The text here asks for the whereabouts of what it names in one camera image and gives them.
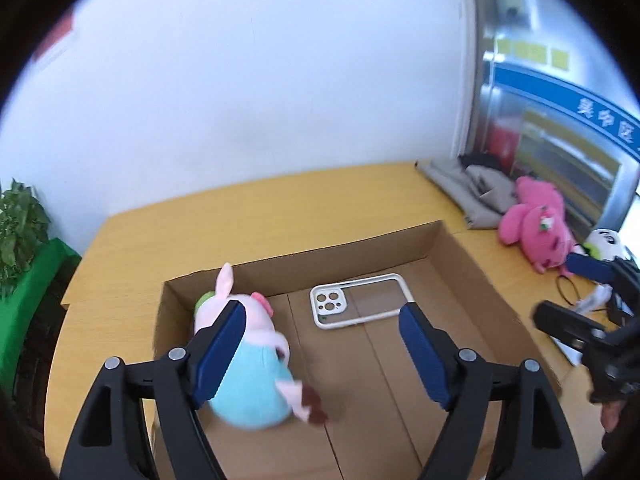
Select pink pig plush toy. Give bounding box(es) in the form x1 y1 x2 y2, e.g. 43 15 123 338
192 261 331 432

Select metal window frame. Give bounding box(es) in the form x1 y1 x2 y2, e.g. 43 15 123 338
457 0 640 246

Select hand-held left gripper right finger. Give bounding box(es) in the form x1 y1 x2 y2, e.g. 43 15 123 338
398 302 583 480

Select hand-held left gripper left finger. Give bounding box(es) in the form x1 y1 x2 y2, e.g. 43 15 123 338
64 299 248 480

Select dark cloth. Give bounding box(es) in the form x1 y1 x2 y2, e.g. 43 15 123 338
459 152 502 170

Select white phone stand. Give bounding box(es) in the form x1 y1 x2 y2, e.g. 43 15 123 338
550 282 615 368

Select pink bear plush toy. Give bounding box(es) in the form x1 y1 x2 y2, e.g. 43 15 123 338
497 175 583 275

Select grey cloth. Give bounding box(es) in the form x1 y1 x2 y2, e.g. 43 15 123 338
416 154 521 231

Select brown cardboard box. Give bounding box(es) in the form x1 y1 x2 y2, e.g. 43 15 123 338
150 219 563 480

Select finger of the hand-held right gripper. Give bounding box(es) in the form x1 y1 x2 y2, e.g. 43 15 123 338
530 300 626 361
565 251 640 306

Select person's right hand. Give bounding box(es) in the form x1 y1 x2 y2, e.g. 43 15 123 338
600 402 623 433

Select white phone case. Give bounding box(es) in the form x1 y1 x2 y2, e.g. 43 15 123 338
309 273 415 331

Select large potted green plant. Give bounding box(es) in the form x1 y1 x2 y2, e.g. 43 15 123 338
0 178 51 301

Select black hair tie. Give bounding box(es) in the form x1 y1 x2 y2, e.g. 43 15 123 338
557 275 581 306

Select panda plush toy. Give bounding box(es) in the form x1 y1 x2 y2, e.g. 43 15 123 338
580 227 633 266

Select blue banner sign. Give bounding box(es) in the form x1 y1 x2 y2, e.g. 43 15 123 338
492 62 640 161

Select red wall notice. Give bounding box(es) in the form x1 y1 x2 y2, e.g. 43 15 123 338
32 10 76 63

